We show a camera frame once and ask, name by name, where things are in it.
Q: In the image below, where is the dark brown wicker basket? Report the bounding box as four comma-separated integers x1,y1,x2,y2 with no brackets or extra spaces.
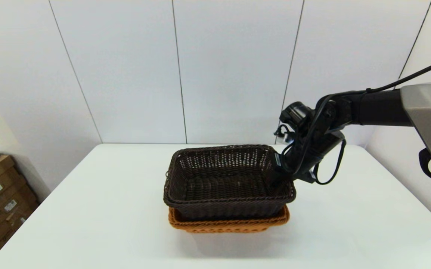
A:
163,145,297,221

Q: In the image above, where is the orange wicker basket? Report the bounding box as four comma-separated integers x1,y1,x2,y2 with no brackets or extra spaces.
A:
168,205,290,234

